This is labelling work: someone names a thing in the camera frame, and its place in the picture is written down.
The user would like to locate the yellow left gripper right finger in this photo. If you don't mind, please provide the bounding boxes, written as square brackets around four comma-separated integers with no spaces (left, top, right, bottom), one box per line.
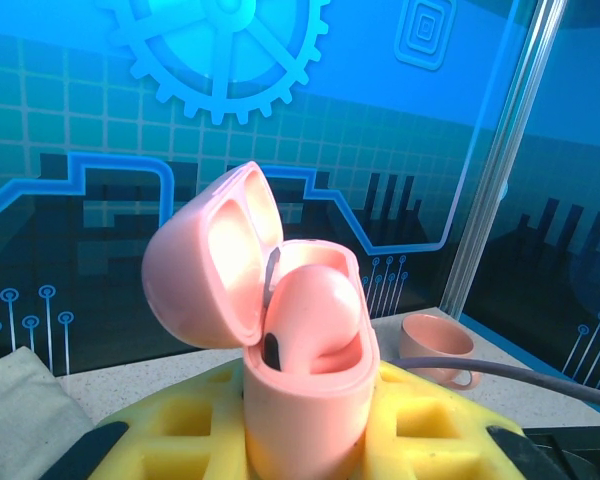
[363,359,564,480]

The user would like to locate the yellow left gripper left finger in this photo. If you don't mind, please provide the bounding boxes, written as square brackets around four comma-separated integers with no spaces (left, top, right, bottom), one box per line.
[39,364,249,480]

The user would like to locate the pink earbud charging case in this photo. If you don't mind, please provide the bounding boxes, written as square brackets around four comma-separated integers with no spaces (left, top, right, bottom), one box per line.
[140,160,381,480]

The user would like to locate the pink wireless earbud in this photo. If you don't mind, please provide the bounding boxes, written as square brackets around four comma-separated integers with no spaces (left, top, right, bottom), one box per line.
[261,264,365,375]

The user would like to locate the orange round object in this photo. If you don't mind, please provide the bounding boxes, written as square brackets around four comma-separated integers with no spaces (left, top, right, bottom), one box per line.
[398,313,482,390]

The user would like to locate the beige folded cloth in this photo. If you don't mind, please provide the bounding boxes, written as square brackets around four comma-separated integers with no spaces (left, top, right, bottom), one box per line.
[0,346,97,480]

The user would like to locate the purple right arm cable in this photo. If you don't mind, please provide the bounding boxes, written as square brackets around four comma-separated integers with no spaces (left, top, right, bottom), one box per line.
[389,355,600,414]

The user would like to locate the aluminium frame post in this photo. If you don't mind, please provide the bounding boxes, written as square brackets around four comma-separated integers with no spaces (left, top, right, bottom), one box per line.
[439,0,571,319]

